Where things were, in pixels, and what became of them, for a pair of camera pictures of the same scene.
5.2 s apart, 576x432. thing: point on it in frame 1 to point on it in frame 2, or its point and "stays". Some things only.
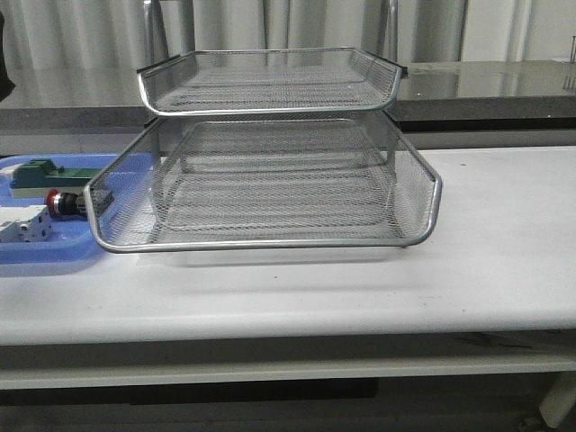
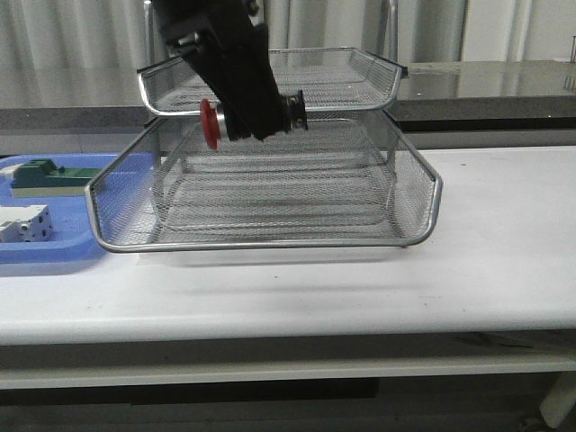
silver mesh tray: [263, 182] stays
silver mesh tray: [263, 197] stays
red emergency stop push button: [66, 203] to [213, 121]
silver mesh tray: [220, 82] stays
